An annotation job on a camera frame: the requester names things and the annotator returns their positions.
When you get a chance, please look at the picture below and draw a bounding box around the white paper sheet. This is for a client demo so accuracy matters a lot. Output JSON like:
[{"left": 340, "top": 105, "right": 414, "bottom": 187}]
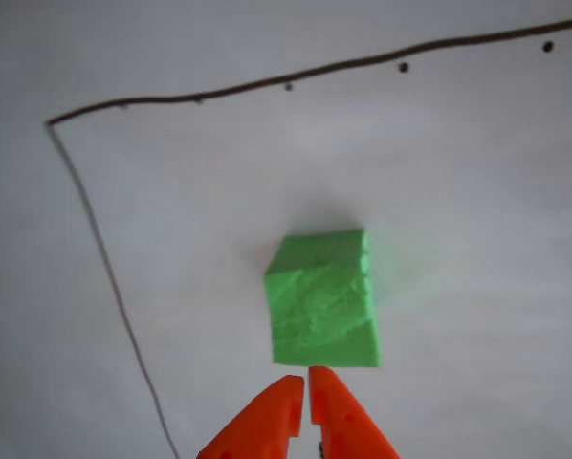
[{"left": 0, "top": 0, "right": 572, "bottom": 459}]

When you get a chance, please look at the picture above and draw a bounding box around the green foam block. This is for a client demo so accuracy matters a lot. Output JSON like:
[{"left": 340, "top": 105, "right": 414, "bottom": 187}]
[{"left": 263, "top": 228, "right": 382, "bottom": 369}]

